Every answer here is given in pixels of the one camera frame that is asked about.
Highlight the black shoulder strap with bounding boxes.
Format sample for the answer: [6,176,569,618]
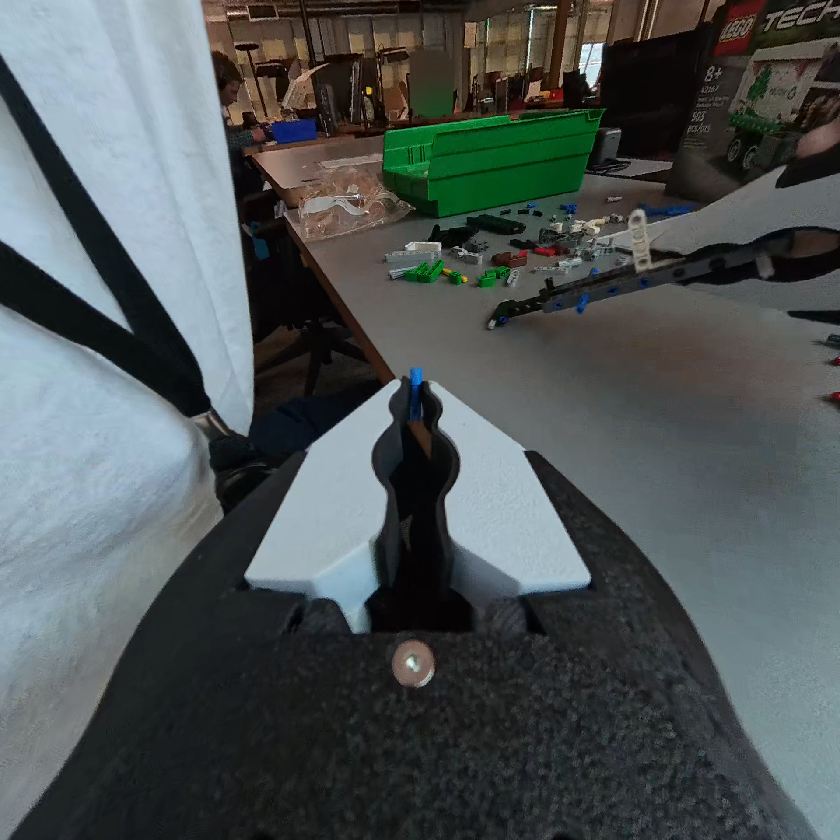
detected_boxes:
[0,56,212,418]

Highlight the black floor lamp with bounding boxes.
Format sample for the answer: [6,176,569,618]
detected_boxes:
[235,42,271,122]

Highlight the lego set cardboard box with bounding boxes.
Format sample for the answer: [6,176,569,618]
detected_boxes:
[664,0,840,204]

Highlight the person's dark trousers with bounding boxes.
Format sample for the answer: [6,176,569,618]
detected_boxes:
[249,387,389,460]

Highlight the long lego chassis assembly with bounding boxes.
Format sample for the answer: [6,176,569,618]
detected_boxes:
[486,209,795,331]

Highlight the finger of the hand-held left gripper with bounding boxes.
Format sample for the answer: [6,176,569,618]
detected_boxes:
[646,165,840,263]
[679,257,840,316]

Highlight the scattered loose lego pieces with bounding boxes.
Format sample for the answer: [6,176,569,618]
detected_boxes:
[384,200,697,290]

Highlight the clear plastic bag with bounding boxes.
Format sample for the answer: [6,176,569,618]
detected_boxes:
[298,187,416,242]
[315,164,389,198]

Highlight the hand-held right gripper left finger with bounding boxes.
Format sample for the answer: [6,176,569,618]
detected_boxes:
[245,378,421,632]

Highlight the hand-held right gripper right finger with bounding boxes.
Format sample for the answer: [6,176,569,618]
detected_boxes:
[420,379,593,599]

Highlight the black office chair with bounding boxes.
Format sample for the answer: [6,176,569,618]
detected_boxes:
[243,217,370,398]

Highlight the green plastic bin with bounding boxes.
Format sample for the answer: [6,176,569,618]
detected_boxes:
[382,108,606,219]

